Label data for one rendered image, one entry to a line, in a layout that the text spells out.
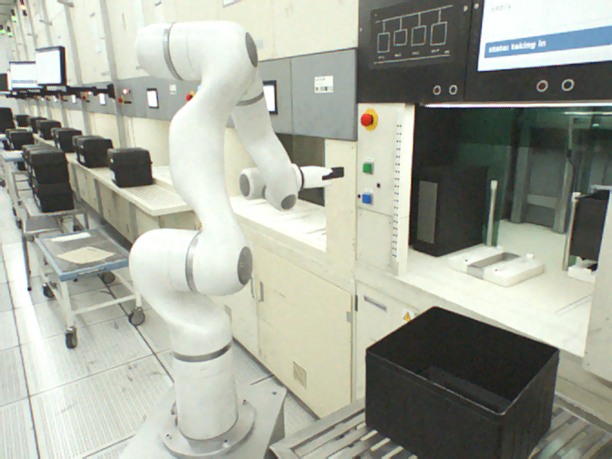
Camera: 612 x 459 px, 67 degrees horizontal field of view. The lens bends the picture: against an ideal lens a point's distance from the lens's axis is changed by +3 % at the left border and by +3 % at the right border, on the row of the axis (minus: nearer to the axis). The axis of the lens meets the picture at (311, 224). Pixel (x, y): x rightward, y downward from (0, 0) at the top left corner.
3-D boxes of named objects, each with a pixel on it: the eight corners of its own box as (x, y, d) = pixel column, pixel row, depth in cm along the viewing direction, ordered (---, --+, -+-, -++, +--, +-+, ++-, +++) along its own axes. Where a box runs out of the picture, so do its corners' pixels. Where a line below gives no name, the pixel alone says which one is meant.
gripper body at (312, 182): (283, 188, 132) (314, 184, 138) (302, 194, 124) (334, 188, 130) (282, 163, 130) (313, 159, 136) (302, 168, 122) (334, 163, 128)
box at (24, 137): (10, 150, 642) (6, 131, 635) (35, 148, 658) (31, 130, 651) (13, 152, 618) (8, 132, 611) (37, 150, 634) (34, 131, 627)
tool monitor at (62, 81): (39, 98, 358) (28, 48, 348) (109, 98, 385) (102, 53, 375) (45, 99, 325) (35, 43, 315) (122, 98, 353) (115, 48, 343)
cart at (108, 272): (39, 297, 340) (27, 235, 327) (115, 279, 370) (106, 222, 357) (67, 351, 266) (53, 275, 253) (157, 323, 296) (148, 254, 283)
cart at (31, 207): (25, 241, 474) (15, 196, 461) (83, 231, 503) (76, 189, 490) (34, 268, 400) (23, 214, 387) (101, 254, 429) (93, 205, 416)
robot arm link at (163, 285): (216, 365, 84) (206, 243, 77) (127, 354, 88) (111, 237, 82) (241, 332, 95) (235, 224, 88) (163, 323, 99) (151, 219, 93)
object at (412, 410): (430, 366, 114) (433, 304, 109) (553, 423, 95) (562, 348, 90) (361, 423, 95) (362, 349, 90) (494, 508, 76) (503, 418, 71)
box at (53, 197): (35, 208, 418) (30, 179, 411) (71, 203, 434) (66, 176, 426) (40, 214, 394) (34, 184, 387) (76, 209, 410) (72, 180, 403)
